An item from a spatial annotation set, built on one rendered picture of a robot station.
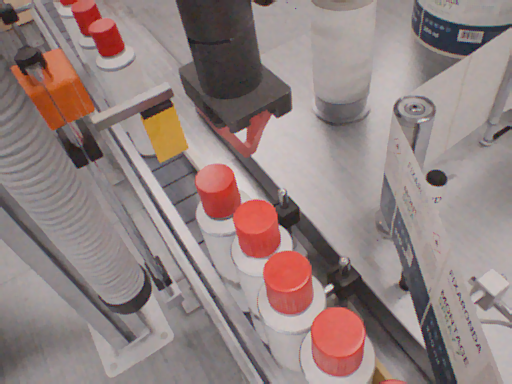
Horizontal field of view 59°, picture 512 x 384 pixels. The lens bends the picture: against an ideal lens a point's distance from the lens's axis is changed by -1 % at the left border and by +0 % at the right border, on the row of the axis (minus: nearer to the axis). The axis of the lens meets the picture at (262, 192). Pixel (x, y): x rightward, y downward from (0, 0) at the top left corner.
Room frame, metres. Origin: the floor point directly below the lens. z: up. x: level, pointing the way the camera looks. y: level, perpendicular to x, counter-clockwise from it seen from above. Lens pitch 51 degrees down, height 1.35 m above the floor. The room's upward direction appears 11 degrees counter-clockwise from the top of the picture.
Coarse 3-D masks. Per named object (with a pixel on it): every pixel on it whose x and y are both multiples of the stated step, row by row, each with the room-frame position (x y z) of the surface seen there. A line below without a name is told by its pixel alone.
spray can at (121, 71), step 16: (96, 32) 0.51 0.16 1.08; (112, 32) 0.51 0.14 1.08; (112, 48) 0.50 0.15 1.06; (128, 48) 0.52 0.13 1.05; (96, 64) 0.51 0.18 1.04; (112, 64) 0.50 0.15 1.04; (128, 64) 0.50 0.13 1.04; (112, 80) 0.50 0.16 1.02; (128, 80) 0.50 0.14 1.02; (144, 80) 0.52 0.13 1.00; (112, 96) 0.50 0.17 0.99; (128, 96) 0.49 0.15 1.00; (128, 128) 0.50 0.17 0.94; (144, 128) 0.49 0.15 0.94; (144, 144) 0.49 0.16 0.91
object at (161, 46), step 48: (96, 0) 1.14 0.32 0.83; (144, 0) 1.09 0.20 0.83; (288, 0) 0.97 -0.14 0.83; (0, 48) 1.00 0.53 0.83; (48, 48) 0.96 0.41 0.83; (144, 48) 0.88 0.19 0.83; (96, 192) 0.49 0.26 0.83; (0, 240) 0.43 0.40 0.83; (0, 288) 0.35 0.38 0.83; (48, 288) 0.33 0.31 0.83; (0, 336) 0.27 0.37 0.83; (48, 336) 0.26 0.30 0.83; (192, 336) 0.23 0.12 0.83; (384, 336) 0.18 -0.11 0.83
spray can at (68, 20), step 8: (64, 0) 0.66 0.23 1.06; (72, 0) 0.66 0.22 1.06; (64, 8) 0.66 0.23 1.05; (64, 16) 0.65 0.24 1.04; (72, 16) 0.65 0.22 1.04; (64, 24) 0.66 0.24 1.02; (72, 24) 0.65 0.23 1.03; (72, 32) 0.65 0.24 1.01; (80, 32) 0.65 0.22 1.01; (72, 40) 0.66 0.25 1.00; (80, 48) 0.65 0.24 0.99; (80, 56) 0.66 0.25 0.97; (88, 64) 0.65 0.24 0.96; (88, 72) 0.66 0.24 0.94; (96, 80) 0.65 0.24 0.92
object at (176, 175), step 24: (48, 0) 1.08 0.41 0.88; (72, 48) 0.85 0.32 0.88; (120, 144) 0.54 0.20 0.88; (168, 168) 0.46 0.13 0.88; (192, 168) 0.46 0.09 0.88; (168, 192) 0.42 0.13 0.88; (192, 192) 0.41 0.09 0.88; (192, 216) 0.37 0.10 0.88; (192, 264) 0.30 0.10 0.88; (240, 336) 0.19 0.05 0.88
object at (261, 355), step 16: (32, 0) 0.91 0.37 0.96; (48, 16) 0.83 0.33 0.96; (64, 48) 0.70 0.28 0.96; (80, 64) 0.65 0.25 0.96; (96, 96) 0.56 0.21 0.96; (112, 128) 0.48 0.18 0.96; (128, 144) 0.44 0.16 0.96; (144, 176) 0.38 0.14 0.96; (160, 192) 0.35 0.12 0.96; (176, 224) 0.30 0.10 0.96; (192, 240) 0.27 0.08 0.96; (192, 256) 0.25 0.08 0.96; (208, 272) 0.23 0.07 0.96; (224, 288) 0.21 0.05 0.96; (224, 304) 0.19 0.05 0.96; (240, 320) 0.18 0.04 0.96; (256, 336) 0.16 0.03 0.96; (256, 352) 0.14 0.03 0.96; (272, 368) 0.13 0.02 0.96
